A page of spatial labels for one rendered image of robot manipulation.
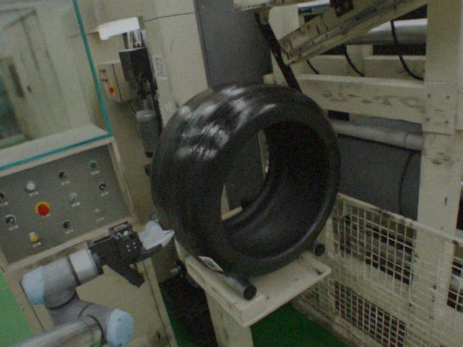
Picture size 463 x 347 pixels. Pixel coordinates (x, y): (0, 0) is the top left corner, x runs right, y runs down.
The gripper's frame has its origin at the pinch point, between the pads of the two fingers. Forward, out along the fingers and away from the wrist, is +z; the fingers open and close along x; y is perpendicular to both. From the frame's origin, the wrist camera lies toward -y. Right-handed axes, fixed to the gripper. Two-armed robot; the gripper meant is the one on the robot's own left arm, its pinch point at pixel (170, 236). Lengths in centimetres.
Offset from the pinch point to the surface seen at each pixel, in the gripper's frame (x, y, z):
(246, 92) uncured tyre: -6.0, 32.1, 25.9
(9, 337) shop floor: 150, -112, -76
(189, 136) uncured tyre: -2.9, 24.9, 9.8
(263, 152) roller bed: 38, -5, 60
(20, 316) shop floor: 167, -112, -68
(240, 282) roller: -6.8, -19.9, 14.5
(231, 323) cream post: 26, -70, 24
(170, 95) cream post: 29.2, 30.0, 20.7
